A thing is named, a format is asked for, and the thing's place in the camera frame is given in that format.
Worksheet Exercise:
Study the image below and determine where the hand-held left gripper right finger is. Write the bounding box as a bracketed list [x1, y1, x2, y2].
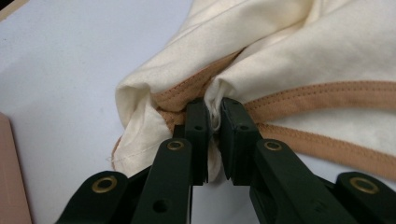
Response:
[219, 97, 356, 224]

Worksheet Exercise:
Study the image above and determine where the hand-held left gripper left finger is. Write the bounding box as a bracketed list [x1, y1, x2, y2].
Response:
[130, 97, 213, 224]

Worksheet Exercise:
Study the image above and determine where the cream baby bodysuit brown trim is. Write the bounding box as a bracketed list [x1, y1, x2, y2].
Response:
[110, 0, 396, 185]

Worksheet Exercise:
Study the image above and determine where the light wooden table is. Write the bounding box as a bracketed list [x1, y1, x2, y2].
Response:
[0, 0, 31, 22]

